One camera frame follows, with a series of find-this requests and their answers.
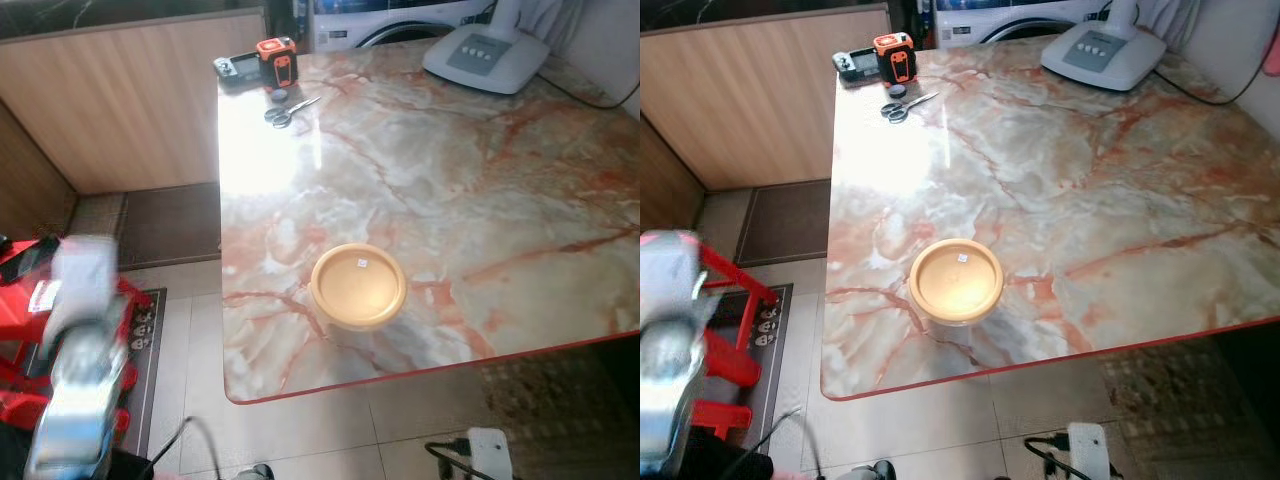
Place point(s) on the red plastic stool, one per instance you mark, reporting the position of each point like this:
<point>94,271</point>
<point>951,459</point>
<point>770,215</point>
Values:
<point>15,320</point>
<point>730,360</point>

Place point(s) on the dark brown door mat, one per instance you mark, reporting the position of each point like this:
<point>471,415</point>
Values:
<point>790,220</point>
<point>170,225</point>

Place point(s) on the grey patterned floor mat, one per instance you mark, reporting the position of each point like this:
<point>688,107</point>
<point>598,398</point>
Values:
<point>148,330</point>
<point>770,320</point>

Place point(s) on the low light wood cabinet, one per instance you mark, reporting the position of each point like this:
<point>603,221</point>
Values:
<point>760,100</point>
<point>130,100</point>

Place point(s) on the brown patterned rug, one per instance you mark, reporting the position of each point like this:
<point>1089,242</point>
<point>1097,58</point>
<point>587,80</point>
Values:
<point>560,410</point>
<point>1180,400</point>

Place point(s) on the grey white appliance base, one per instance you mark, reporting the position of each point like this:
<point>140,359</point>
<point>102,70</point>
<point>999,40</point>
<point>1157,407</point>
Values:
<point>1100,55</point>
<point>485,60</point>

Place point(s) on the black handheld device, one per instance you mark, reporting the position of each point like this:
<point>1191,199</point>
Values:
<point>238,70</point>
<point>855,65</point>

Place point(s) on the round orange plastic container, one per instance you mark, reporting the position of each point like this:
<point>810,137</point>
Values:
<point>955,280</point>
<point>358,285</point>

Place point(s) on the orange black tape measure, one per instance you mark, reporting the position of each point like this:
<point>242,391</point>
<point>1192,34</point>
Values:
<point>277,62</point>
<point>895,58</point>

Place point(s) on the white washing machine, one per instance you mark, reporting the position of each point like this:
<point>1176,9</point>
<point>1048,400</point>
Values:
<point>1000,22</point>
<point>380,25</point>

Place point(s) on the pink cloth item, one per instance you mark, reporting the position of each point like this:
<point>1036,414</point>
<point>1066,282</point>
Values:
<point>1272,50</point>

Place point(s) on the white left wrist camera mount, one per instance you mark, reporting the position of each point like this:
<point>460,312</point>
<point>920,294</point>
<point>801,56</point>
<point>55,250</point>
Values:
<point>670,270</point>
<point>85,275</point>

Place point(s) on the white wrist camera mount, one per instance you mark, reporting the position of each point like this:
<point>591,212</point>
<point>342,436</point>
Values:
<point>85,275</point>
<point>490,455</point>
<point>1088,450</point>
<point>670,270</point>

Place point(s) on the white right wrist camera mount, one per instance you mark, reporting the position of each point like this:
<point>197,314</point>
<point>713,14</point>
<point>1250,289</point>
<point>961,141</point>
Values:
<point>1088,450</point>
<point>490,455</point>

